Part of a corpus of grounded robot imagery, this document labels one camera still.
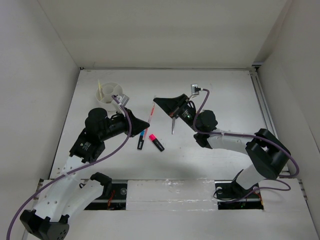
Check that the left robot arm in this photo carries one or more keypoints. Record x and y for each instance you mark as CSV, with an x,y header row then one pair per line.
x,y
50,218

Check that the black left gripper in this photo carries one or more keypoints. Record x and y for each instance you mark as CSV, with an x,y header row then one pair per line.
x,y
138,124

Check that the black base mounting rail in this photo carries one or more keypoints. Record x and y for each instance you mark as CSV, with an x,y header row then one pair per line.
x,y
169,195

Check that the yellow thin highlighter pen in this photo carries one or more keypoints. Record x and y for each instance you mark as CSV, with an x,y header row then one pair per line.
x,y
100,90

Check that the white round compartment container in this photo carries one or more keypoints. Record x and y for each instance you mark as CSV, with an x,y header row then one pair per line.
x,y
109,89

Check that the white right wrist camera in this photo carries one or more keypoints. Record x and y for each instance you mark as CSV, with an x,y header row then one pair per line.
x,y
195,90

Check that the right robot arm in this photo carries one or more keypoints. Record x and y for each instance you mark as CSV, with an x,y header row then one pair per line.
x,y
267,154

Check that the black handled scissors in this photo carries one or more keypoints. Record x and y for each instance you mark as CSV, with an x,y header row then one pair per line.
x,y
173,125

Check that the blue cap black marker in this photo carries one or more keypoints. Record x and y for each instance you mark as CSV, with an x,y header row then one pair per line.
x,y
141,140

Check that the pink cap black marker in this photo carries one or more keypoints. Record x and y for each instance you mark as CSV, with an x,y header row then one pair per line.
x,y
156,142

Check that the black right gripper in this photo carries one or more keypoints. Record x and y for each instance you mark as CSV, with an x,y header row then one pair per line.
x,y
170,105

